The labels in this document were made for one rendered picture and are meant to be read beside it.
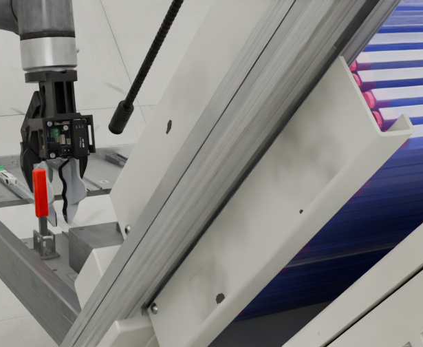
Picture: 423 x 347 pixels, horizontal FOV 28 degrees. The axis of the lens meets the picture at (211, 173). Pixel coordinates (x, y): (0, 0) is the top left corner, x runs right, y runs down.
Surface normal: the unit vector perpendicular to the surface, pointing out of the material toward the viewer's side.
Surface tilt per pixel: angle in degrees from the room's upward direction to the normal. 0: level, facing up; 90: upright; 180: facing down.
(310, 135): 90
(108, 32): 0
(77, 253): 90
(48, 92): 90
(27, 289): 90
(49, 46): 37
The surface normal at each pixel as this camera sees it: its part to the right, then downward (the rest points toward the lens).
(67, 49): 0.80, -0.03
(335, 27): 0.33, 0.84
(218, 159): -0.87, 0.11
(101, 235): 0.02, -0.97
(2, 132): 0.37, -0.53
